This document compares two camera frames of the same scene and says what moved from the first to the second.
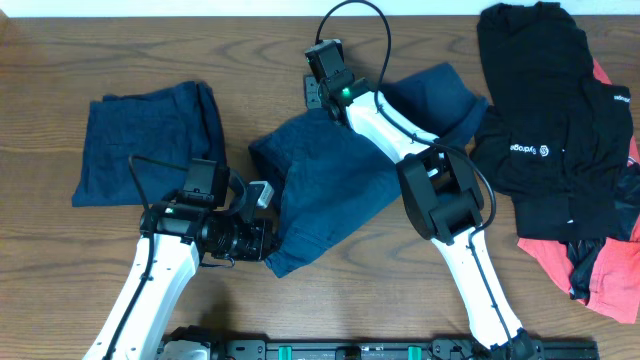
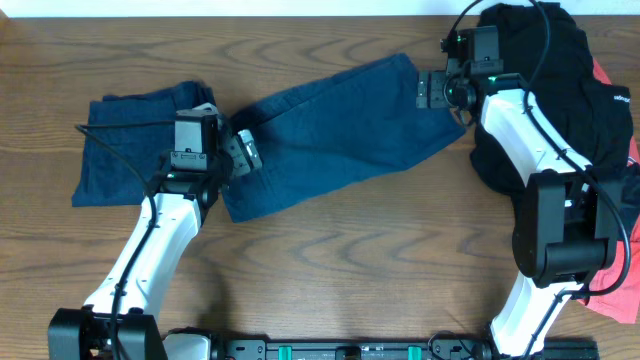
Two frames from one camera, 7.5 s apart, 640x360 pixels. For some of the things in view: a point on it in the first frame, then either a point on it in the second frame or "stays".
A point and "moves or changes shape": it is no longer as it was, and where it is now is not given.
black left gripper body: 246,244 → 237,159
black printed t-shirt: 551,135 stays
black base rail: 408,350 stays
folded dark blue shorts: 171,125 stays
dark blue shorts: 330,177 moves or changes shape
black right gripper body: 315,95 → 443,92
